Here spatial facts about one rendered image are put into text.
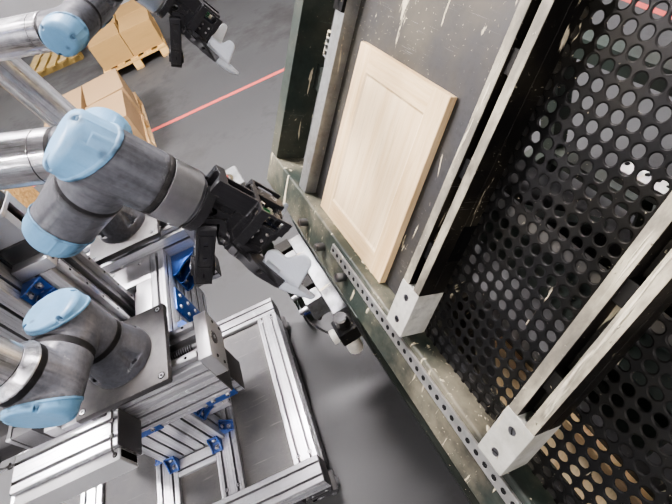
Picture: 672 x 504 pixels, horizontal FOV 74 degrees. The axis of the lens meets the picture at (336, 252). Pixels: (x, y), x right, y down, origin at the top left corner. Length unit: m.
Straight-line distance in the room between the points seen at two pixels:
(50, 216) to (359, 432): 1.59
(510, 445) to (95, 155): 0.75
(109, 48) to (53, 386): 5.04
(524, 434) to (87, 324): 0.83
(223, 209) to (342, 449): 1.51
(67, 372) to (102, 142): 0.55
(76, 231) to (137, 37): 5.21
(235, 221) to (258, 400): 1.39
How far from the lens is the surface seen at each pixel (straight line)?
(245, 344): 2.07
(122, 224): 1.45
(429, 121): 0.99
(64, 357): 0.98
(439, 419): 1.03
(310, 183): 1.44
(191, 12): 1.18
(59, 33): 1.08
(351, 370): 2.07
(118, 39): 5.75
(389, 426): 1.94
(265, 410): 1.89
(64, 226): 0.59
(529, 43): 0.77
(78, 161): 0.51
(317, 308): 1.37
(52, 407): 0.94
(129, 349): 1.10
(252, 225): 0.57
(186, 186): 0.54
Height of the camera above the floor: 1.82
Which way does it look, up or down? 48 degrees down
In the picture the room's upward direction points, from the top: 25 degrees counter-clockwise
